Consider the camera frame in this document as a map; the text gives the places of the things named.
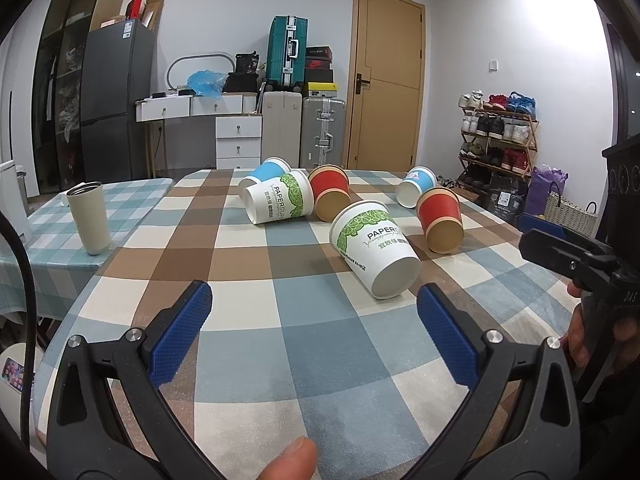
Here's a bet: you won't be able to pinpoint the white drawer desk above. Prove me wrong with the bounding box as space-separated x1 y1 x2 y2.
136 92 262 169

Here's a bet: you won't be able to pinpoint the purple shopping bag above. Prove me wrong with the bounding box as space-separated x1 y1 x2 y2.
524 165 570 216

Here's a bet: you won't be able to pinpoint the blue paper cup far left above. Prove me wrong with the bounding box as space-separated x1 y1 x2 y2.
239 157 292 207

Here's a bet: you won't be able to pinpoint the black bag on desk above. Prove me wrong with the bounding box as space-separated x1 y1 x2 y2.
222 51 259 93

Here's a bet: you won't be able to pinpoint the beige insulated tumbler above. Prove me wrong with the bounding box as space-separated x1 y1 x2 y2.
65 181 112 256

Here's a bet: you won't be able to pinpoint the checkered brown blue tablecloth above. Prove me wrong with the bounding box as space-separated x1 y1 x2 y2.
29 167 586 480

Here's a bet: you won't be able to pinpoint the beige hard suitcase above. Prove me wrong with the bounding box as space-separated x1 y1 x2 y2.
262 91 303 168

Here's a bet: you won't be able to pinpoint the black cable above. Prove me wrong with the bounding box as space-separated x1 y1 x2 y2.
0 211 37 449

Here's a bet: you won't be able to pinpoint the teal checkered tablecloth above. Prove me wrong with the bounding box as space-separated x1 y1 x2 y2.
26 178 174 320

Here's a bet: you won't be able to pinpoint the teal hard suitcase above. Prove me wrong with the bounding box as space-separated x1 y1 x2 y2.
266 15 308 93

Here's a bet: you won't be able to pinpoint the dark grey refrigerator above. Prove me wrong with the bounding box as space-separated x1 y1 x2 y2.
80 20 156 184

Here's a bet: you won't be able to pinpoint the black glass cabinet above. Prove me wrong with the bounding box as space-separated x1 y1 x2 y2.
32 0 122 194

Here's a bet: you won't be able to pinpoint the wooden door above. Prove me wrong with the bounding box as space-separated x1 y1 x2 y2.
344 0 426 172

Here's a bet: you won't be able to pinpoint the red paper cup centre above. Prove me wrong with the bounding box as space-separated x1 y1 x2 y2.
309 165 352 222

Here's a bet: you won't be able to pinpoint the white green-leaf paper cup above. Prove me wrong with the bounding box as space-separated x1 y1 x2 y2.
241 169 314 226
330 200 422 300

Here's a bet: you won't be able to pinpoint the blue paper cup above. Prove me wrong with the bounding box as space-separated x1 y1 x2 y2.
395 166 437 209
239 157 292 207

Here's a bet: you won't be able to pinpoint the wooden shoe rack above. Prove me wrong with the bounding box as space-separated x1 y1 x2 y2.
457 90 539 197

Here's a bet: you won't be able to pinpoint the red paper cup right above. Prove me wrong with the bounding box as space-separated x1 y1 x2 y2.
416 186 464 254

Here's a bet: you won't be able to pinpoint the smartphone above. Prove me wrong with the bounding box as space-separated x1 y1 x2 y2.
1 356 24 392

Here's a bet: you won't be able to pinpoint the silver hard suitcase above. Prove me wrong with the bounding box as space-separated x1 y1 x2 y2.
299 96 346 170

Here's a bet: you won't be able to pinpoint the red paper cup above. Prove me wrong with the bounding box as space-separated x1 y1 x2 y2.
416 186 464 254
309 165 352 222

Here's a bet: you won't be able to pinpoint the stacked shoe boxes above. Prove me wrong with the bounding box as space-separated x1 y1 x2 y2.
304 46 337 98

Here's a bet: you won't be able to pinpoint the blue paper cup right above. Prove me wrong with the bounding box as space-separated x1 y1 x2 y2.
395 166 437 209

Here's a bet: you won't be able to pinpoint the blue plastic bag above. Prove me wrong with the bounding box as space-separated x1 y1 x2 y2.
186 70 227 99

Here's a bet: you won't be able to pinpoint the white kettle appliance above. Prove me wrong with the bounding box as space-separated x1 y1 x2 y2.
1 159 32 244

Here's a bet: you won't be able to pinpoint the person's left hand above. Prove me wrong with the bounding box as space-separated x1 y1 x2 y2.
257 436 318 480

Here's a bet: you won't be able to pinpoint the person's right hand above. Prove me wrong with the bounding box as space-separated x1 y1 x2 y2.
560 282 640 369

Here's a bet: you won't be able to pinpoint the woven basket bag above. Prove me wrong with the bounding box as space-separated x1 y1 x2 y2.
544 182 598 236

